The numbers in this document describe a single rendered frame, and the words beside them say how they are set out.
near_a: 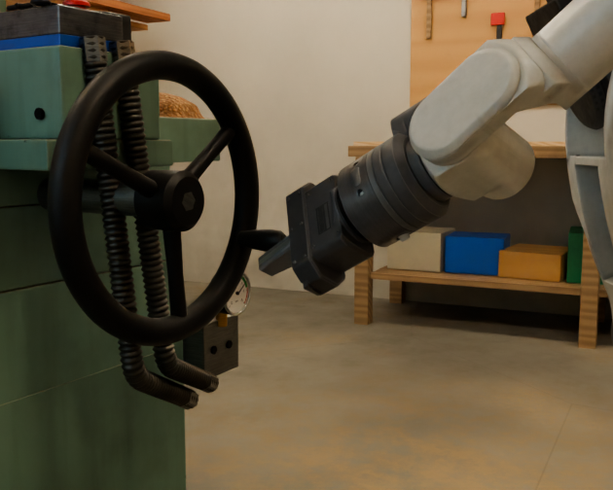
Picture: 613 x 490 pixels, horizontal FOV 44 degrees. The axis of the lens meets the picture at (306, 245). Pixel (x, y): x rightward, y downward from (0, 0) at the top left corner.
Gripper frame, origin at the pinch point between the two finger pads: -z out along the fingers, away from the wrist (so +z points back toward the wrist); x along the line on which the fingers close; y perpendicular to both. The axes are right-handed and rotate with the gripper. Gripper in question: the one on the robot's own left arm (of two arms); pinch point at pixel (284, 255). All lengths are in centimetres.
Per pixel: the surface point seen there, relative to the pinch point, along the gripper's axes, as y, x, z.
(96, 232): 9.2, 10.3, -21.3
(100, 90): 25.0, 4.9, 2.3
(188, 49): -152, 319, -194
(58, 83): 25.0, 11.7, -5.2
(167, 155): 9.0, 14.3, -8.5
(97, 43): 23.4, 15.8, -1.7
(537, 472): -142, 15, -42
